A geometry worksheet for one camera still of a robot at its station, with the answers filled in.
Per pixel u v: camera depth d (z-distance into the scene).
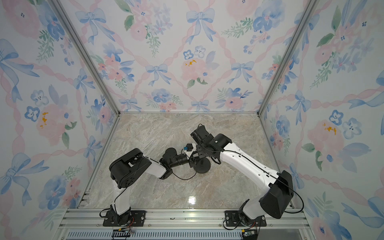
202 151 0.69
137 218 0.73
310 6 0.68
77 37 0.80
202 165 0.90
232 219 0.73
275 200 0.39
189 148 0.72
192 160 0.78
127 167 0.54
